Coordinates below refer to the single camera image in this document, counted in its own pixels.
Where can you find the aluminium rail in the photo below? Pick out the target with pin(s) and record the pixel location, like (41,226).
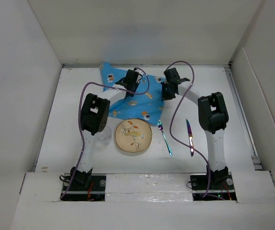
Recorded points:
(244,124)

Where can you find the blue space-print cloth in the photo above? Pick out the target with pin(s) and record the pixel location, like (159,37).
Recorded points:
(148,106)

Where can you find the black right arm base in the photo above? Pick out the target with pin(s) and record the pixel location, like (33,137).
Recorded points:
(211,186)

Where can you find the clear plastic cup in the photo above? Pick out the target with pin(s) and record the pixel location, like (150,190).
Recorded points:
(104,138)

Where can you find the iridescent knife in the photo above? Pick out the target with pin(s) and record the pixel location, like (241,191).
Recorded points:
(190,135)

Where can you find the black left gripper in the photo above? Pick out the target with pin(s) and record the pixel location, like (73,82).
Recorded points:
(136,85)

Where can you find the beige bird-pattern plate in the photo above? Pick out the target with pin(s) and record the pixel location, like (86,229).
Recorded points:
(133,135)

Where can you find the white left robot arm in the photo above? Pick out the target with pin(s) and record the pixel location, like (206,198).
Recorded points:
(93,115)

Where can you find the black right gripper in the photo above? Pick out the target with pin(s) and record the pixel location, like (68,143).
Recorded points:
(165,96)

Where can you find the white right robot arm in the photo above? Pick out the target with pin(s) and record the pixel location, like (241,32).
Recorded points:
(212,117)

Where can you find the iridescent fork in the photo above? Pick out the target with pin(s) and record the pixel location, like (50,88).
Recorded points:
(160,127)

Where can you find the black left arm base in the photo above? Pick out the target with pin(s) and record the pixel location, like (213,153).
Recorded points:
(84,187)

